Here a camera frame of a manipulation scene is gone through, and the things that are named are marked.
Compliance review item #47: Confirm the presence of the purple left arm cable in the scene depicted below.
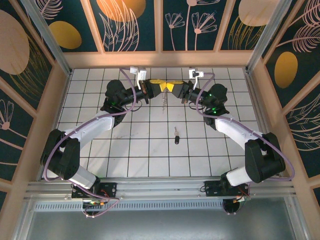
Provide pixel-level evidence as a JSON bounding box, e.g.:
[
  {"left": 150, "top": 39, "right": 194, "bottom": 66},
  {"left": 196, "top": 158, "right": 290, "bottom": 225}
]
[{"left": 42, "top": 67, "right": 141, "bottom": 219}]

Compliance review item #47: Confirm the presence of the perforated metal cable duct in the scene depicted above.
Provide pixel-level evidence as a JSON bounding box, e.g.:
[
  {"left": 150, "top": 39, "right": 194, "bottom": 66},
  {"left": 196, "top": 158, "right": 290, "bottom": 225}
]
[{"left": 33, "top": 201, "right": 226, "bottom": 213}]

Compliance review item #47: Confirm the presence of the aluminium side rail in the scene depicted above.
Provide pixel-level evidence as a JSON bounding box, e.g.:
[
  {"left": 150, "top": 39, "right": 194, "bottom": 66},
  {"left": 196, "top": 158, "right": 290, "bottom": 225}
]
[{"left": 243, "top": 71, "right": 295, "bottom": 185}]

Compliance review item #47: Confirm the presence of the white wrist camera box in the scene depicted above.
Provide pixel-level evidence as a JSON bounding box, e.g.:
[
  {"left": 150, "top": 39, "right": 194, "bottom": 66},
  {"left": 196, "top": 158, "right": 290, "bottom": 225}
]
[
  {"left": 129, "top": 65, "right": 149, "bottom": 88},
  {"left": 188, "top": 67, "right": 206, "bottom": 90}
]

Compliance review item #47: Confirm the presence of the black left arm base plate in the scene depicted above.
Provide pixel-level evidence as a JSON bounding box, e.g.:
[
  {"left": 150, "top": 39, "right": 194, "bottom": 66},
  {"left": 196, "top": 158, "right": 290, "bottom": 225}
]
[{"left": 71, "top": 181, "right": 118, "bottom": 200}]

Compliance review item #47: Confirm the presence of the small circuit board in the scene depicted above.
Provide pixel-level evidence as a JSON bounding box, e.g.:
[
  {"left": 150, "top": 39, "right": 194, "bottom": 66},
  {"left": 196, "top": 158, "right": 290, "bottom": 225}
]
[
  {"left": 232, "top": 193, "right": 251, "bottom": 204},
  {"left": 82, "top": 198, "right": 112, "bottom": 208}
]

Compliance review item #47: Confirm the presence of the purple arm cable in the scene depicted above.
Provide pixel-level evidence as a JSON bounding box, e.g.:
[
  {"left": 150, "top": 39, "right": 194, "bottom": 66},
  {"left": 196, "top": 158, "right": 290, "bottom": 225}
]
[
  {"left": 195, "top": 72, "right": 295, "bottom": 182},
  {"left": 42, "top": 67, "right": 141, "bottom": 219}
]

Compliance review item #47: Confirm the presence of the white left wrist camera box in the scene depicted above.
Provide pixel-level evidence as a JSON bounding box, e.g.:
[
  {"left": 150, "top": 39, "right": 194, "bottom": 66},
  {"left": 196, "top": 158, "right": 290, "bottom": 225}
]
[{"left": 129, "top": 65, "right": 149, "bottom": 88}]

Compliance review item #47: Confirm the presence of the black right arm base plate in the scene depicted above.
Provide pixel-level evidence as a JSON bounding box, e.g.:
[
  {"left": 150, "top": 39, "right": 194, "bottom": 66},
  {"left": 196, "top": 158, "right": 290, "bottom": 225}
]
[{"left": 203, "top": 179, "right": 251, "bottom": 198}]

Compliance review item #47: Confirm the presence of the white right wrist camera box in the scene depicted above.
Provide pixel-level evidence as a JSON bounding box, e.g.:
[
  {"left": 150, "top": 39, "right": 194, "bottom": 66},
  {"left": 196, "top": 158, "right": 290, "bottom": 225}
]
[{"left": 188, "top": 67, "right": 206, "bottom": 90}]

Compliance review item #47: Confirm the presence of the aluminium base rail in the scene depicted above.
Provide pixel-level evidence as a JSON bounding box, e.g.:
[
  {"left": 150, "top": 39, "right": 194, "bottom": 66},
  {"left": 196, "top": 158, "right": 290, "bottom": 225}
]
[{"left": 23, "top": 180, "right": 298, "bottom": 202}]

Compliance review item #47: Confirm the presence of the grey metal sheet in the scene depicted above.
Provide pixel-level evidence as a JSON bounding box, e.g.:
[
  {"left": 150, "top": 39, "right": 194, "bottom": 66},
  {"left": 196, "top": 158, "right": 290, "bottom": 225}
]
[{"left": 14, "top": 211, "right": 307, "bottom": 240}]

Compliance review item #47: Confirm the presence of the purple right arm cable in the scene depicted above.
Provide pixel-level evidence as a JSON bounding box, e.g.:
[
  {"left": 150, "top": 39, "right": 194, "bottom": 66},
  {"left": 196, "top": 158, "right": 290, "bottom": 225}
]
[{"left": 195, "top": 72, "right": 295, "bottom": 182}]

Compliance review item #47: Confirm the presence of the aluminium corner post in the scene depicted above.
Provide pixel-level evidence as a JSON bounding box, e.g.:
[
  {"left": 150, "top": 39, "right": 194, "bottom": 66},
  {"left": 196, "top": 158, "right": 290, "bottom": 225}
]
[
  {"left": 246, "top": 0, "right": 298, "bottom": 74},
  {"left": 21, "top": 0, "right": 73, "bottom": 76}
]

